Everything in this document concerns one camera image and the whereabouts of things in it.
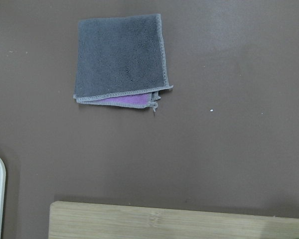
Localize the bamboo cutting board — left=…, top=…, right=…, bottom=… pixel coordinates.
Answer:
left=48, top=201, right=299, bottom=239

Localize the grey purple folded cloth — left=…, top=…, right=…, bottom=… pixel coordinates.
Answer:
left=73, top=14, right=171, bottom=109

